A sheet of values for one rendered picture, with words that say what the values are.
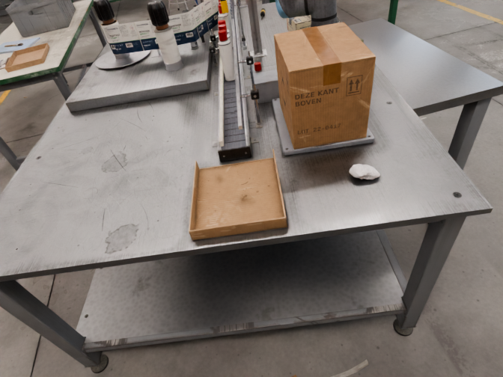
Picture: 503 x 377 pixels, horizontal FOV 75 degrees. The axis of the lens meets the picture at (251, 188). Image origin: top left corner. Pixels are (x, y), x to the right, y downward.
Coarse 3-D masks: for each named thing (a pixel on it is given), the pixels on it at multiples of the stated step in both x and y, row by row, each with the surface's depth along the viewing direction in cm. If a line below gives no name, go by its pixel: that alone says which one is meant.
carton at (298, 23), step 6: (288, 18) 186; (294, 18) 184; (300, 18) 183; (306, 18) 181; (288, 24) 189; (294, 24) 179; (300, 24) 178; (306, 24) 179; (288, 30) 192; (294, 30) 182
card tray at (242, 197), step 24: (216, 168) 110; (240, 168) 108; (264, 168) 106; (192, 192) 97; (216, 192) 101; (240, 192) 100; (264, 192) 98; (192, 216) 92; (216, 216) 94; (240, 216) 93; (264, 216) 92; (192, 240) 89
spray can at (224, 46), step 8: (224, 32) 131; (224, 40) 133; (224, 48) 134; (224, 56) 136; (232, 56) 138; (224, 64) 139; (232, 64) 140; (224, 72) 143; (232, 72) 141; (232, 80) 144
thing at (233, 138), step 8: (232, 8) 223; (232, 16) 210; (224, 80) 146; (224, 88) 140; (232, 88) 139; (240, 88) 138; (224, 96) 135; (232, 96) 134; (224, 104) 131; (232, 104) 130; (224, 112) 126; (232, 112) 126; (224, 120) 122; (232, 120) 121; (224, 128) 118; (232, 128) 117; (224, 136) 114; (232, 136) 114; (240, 136) 113; (224, 144) 111; (232, 144) 110; (240, 144) 110
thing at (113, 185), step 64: (64, 128) 146; (128, 128) 138; (192, 128) 131; (256, 128) 124; (384, 128) 113; (64, 192) 113; (128, 192) 108; (320, 192) 96; (384, 192) 92; (448, 192) 89; (0, 256) 96; (64, 256) 92; (128, 256) 89
